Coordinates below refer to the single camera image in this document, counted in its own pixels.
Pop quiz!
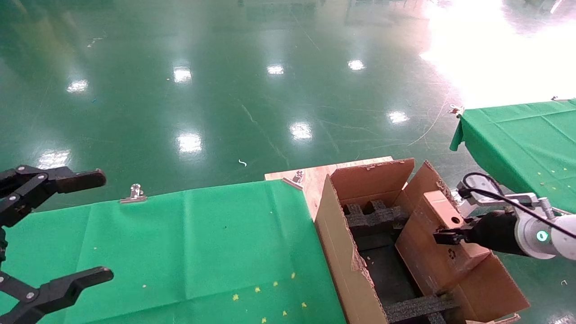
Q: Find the silver camera mounting bracket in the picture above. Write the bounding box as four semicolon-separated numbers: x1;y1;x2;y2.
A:
477;193;572;216

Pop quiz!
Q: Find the black foam insert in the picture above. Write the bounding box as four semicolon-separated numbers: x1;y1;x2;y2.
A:
341;200;462;324

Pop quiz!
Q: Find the black camera cable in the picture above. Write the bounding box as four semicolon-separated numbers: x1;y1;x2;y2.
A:
459;172;576;239

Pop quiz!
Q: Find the large green tablecloth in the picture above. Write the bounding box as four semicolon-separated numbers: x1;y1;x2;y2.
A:
0;179;347;324

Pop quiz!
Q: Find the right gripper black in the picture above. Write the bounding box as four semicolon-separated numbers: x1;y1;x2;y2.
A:
433;211;522;256

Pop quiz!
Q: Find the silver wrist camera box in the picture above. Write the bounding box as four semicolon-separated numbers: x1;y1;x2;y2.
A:
452;175;498;219

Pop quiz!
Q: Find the small brown cardboard box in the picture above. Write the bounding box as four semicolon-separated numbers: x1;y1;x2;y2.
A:
395;190;491;295

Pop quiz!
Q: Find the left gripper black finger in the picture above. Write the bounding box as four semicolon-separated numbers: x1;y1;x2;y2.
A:
0;166;108;228
0;267;114;324

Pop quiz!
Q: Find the large open cardboard carton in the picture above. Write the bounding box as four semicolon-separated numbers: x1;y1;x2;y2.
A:
314;157;531;324

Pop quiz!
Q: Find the green tablecloth with hanging corner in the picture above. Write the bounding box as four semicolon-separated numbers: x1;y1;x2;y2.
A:
450;99;576;214

